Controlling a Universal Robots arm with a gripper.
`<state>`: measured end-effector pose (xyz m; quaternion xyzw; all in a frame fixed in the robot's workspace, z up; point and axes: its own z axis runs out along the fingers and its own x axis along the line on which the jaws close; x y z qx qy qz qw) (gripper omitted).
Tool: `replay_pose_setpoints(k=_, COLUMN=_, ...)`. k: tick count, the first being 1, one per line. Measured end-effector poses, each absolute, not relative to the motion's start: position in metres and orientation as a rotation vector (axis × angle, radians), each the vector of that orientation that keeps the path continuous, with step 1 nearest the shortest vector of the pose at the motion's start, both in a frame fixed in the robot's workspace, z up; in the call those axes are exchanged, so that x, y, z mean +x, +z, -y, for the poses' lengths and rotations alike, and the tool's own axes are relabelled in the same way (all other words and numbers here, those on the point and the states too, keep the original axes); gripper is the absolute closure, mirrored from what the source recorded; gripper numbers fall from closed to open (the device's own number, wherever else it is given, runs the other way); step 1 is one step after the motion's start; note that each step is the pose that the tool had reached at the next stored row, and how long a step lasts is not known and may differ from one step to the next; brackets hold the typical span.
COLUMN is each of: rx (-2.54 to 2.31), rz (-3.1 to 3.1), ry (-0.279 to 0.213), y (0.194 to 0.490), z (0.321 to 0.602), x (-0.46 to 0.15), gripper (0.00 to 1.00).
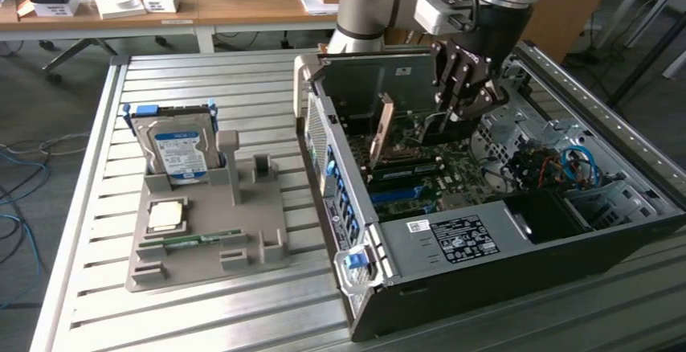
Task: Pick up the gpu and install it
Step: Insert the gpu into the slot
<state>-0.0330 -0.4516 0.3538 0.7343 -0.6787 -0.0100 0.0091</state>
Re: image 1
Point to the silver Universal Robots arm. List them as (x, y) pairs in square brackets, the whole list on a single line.
[(365, 10)]

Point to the white box with tape roll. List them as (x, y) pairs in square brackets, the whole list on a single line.
[(121, 12)]

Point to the open black PC case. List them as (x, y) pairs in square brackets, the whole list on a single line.
[(482, 300)]

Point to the blue release latch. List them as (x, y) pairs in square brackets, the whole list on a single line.
[(358, 260)]

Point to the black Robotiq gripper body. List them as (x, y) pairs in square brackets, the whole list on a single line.
[(504, 30)]

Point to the wooden office desk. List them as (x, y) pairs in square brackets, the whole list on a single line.
[(279, 6), (65, 22)]

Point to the CPU socket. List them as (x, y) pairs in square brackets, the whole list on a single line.
[(410, 153)]

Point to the grey power supply unit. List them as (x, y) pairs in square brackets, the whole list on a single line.
[(418, 247)]

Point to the Nvidia graphics card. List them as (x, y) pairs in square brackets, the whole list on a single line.
[(384, 127)]

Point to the white paper stack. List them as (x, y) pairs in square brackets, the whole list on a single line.
[(317, 2)]

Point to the CPU chip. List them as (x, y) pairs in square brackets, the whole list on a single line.
[(163, 215)]

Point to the green RAM stick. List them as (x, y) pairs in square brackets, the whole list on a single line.
[(187, 241)]

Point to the hard disk with blue caddy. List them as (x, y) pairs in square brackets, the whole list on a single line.
[(179, 155)]

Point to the RAM stick with label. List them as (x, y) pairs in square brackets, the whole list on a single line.
[(402, 171)]

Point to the wooden cabinet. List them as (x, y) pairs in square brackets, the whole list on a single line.
[(578, 6)]

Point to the white box with black lid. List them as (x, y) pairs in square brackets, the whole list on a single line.
[(57, 8)]

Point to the blue expansion slot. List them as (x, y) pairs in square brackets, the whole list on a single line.
[(400, 196)]

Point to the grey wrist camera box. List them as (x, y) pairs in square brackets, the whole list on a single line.
[(434, 12)]

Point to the grey printed parts rack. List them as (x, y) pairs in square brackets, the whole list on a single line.
[(214, 211)]

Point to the black metal pole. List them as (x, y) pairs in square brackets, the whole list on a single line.
[(645, 66)]

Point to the small white box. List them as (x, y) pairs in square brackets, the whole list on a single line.
[(161, 4)]

